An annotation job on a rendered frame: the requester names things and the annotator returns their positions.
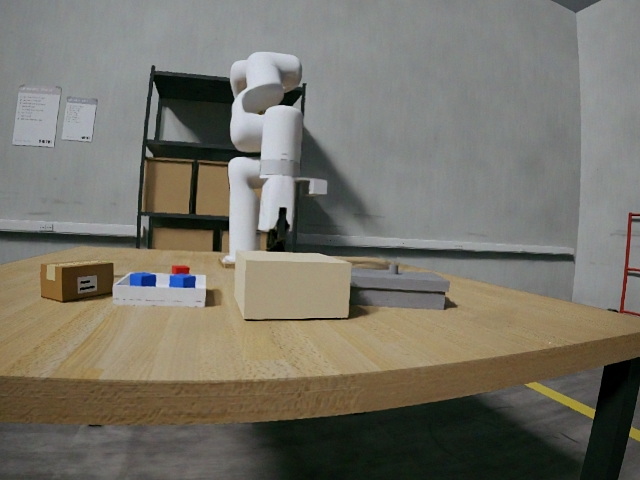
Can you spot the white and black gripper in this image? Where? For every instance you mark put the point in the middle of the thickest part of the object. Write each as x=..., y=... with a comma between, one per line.
x=277, y=193

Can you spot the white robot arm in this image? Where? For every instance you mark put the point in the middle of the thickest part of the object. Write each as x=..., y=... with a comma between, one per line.
x=267, y=77

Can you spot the red block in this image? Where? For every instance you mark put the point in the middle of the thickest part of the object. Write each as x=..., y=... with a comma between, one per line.
x=180, y=270

